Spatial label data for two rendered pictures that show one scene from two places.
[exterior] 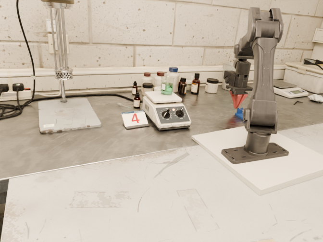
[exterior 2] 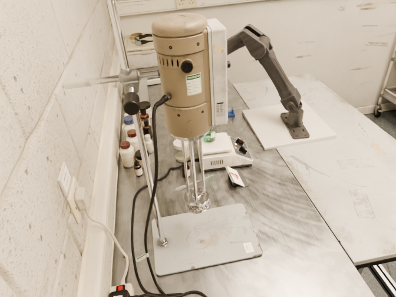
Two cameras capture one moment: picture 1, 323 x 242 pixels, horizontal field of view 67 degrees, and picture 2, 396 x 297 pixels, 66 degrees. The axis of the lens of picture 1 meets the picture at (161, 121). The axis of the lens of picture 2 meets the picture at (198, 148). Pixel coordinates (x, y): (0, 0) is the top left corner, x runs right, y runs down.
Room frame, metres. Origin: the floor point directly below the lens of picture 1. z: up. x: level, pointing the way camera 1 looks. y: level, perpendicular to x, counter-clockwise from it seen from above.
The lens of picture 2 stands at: (0.67, 0.91, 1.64)
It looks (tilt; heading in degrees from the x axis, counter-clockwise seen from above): 36 degrees down; 290
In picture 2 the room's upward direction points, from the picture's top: 5 degrees counter-clockwise
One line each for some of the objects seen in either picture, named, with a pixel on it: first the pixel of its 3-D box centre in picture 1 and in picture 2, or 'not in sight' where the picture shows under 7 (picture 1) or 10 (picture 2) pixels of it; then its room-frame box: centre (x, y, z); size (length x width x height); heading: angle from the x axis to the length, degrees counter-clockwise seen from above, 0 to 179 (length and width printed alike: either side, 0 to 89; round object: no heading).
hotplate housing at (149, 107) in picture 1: (164, 109); (221, 151); (0.91, -0.01, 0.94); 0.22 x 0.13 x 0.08; 23
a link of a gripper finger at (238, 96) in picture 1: (239, 98); not in sight; (1.05, -0.34, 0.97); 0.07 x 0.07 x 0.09; 19
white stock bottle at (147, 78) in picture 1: (146, 82); (127, 154); (1.26, 0.09, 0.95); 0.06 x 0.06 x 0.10
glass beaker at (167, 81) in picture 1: (167, 85); (208, 131); (0.96, -0.01, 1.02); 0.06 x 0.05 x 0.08; 172
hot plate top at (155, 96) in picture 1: (163, 96); (214, 142); (0.94, 0.00, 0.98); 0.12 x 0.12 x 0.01; 23
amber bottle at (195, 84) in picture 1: (195, 83); (144, 118); (1.31, -0.17, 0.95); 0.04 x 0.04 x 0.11
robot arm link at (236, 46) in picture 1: (242, 58); not in sight; (1.09, -0.32, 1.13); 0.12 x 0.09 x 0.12; 174
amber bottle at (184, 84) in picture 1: (183, 86); (147, 128); (1.27, -0.10, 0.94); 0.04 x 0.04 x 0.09
